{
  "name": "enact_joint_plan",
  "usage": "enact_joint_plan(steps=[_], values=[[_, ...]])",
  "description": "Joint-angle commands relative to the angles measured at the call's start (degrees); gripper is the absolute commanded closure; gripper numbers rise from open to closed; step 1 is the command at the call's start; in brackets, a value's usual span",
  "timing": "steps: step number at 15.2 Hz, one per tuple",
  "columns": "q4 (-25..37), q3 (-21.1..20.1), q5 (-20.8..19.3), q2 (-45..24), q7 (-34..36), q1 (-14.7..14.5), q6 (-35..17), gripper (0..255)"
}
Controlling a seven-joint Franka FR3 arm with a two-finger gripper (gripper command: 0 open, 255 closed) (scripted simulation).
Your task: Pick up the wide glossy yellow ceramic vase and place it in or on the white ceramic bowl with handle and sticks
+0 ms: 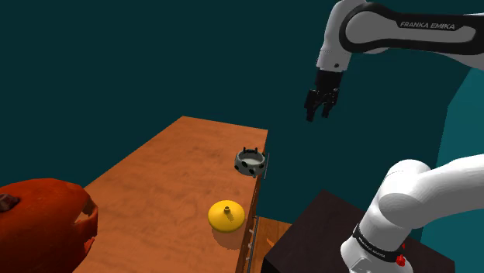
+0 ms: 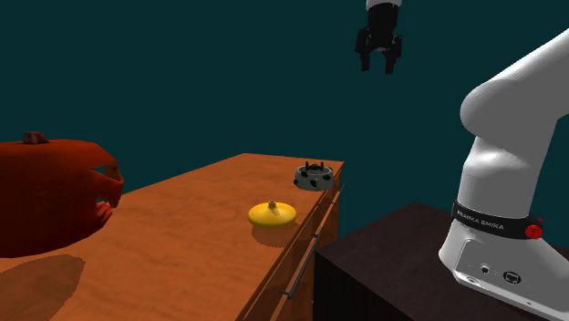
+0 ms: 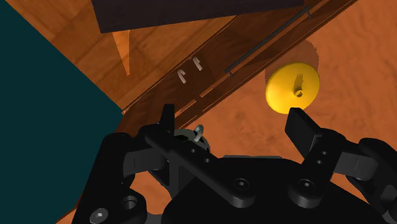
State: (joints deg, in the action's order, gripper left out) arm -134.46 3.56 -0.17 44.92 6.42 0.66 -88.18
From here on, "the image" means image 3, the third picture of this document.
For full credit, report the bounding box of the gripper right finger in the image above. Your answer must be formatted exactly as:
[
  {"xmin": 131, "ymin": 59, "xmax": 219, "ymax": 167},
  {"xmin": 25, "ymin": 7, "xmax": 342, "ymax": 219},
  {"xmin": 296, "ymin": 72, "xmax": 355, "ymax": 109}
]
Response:
[{"xmin": 284, "ymin": 107, "xmax": 397, "ymax": 224}]

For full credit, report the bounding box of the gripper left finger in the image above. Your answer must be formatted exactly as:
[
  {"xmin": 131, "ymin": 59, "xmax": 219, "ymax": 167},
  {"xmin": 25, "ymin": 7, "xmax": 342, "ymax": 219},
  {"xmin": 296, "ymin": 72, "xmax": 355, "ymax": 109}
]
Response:
[{"xmin": 71, "ymin": 104, "xmax": 257, "ymax": 224}]

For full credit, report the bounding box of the yellow round disc with hole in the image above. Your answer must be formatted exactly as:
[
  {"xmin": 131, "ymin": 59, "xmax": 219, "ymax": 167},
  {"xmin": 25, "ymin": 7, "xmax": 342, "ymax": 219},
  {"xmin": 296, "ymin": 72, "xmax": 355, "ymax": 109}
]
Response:
[{"xmin": 265, "ymin": 61, "xmax": 321, "ymax": 115}]

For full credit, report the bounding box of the wooden cabinet with handles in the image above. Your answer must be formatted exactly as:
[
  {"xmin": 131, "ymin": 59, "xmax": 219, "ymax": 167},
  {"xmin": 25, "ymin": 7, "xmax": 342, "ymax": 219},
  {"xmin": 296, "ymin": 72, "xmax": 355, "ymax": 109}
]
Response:
[{"xmin": 115, "ymin": 0, "xmax": 359, "ymax": 138}]

